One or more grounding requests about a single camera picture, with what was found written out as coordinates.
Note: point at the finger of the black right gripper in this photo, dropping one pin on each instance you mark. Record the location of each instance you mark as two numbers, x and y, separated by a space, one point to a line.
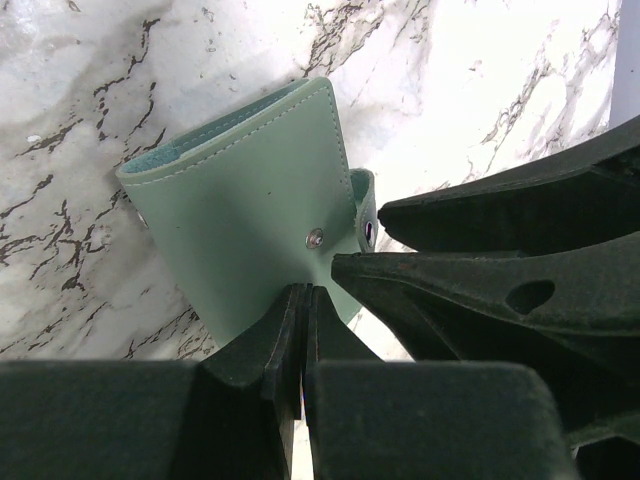
582 196
572 316

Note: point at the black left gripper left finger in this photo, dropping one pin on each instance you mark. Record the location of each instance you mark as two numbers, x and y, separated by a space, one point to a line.
230 416

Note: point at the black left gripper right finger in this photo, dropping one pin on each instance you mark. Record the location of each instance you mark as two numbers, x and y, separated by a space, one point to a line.
372 419

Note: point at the green leather card holder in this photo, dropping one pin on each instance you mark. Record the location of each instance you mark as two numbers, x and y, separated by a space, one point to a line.
259 199

